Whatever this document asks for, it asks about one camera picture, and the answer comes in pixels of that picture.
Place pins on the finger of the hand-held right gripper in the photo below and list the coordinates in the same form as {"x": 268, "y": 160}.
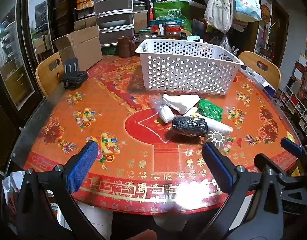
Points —
{"x": 291, "y": 147}
{"x": 262, "y": 160}

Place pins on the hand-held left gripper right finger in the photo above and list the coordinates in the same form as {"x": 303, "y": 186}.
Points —
{"x": 216, "y": 165}

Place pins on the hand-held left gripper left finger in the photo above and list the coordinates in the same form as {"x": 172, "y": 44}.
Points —
{"x": 83, "y": 165}

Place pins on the grey white round scrubber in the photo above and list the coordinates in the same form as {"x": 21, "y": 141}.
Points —
{"x": 214, "y": 138}

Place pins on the long white sock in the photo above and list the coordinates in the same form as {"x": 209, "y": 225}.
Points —
{"x": 218, "y": 126}

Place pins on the black knit cloth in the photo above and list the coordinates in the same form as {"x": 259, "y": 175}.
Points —
{"x": 188, "y": 126}

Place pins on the green packet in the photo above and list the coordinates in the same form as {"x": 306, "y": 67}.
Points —
{"x": 211, "y": 110}

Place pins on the cartoon snack packet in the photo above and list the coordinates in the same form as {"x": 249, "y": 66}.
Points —
{"x": 194, "y": 112}

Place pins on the white cloth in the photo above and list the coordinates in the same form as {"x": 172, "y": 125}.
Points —
{"x": 181, "y": 102}

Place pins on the clear plastic bag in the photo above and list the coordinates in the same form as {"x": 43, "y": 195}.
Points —
{"x": 226, "y": 43}
{"x": 156, "y": 102}

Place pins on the white perforated plastic basket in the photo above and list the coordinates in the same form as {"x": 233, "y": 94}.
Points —
{"x": 188, "y": 77}

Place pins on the white shelf rack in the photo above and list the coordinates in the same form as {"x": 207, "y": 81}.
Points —
{"x": 298, "y": 105}

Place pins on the red printed tablecloth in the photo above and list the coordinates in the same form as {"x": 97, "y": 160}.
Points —
{"x": 143, "y": 160}

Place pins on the white plastic bag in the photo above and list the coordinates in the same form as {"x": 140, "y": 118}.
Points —
{"x": 11, "y": 182}

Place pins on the wooden chair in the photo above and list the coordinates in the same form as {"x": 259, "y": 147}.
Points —
{"x": 46, "y": 80}
{"x": 271, "y": 75}

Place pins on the white blue box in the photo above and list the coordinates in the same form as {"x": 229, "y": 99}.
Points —
{"x": 258, "y": 78}

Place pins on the black phone stand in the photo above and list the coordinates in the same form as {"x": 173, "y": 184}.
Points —
{"x": 73, "y": 77}

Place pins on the open cardboard box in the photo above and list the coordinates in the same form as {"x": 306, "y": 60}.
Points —
{"x": 86, "y": 47}

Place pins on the crumpled clear plastic bag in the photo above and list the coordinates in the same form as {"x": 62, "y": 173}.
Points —
{"x": 226, "y": 43}

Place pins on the brown ceramic jar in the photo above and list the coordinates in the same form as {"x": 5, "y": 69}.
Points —
{"x": 123, "y": 47}

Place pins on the dark glass-door cabinet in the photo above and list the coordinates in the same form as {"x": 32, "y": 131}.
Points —
{"x": 23, "y": 55}

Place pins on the light blue cloth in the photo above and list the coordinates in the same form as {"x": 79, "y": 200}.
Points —
{"x": 193, "y": 38}

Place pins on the glass jar with red contents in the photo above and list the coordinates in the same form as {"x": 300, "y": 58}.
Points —
{"x": 173, "y": 33}

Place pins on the small glass jar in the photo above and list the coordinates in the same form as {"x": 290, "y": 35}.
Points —
{"x": 144, "y": 36}

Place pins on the white plate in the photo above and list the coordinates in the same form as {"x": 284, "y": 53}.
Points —
{"x": 112, "y": 23}

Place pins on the blue printed paper bag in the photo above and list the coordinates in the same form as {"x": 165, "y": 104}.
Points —
{"x": 246, "y": 2}

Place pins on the white tote bag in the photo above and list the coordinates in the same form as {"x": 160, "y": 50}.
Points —
{"x": 218, "y": 12}

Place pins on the closed cardboard box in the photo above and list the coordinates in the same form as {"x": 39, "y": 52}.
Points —
{"x": 140, "y": 20}

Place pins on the green shopping bag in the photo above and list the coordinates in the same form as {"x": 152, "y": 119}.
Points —
{"x": 173, "y": 11}

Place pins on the grey stacked drawer tower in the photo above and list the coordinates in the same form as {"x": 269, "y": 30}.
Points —
{"x": 113, "y": 7}

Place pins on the red wall hanging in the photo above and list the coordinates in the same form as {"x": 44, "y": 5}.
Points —
{"x": 276, "y": 30}

